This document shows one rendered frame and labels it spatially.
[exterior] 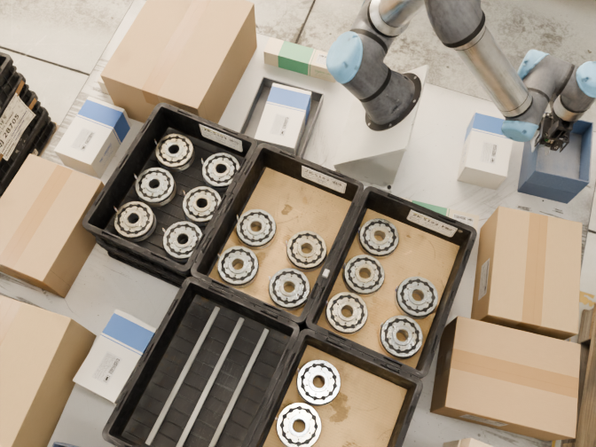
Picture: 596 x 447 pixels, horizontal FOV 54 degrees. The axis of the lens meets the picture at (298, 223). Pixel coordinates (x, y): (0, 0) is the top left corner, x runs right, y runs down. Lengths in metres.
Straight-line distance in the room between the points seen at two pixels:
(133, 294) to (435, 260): 0.82
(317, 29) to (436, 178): 1.38
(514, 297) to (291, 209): 0.61
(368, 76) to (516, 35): 1.70
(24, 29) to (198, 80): 1.65
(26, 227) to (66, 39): 1.61
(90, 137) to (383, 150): 0.84
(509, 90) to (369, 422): 0.81
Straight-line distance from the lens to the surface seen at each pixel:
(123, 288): 1.70
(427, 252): 1.57
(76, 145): 1.81
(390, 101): 1.61
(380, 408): 1.46
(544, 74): 1.52
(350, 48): 1.54
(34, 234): 1.65
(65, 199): 1.66
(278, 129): 1.73
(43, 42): 3.16
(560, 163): 1.87
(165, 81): 1.73
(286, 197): 1.59
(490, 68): 1.33
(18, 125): 2.45
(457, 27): 1.23
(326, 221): 1.57
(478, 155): 1.78
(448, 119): 1.93
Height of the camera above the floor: 2.27
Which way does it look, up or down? 68 degrees down
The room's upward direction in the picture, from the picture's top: 3 degrees clockwise
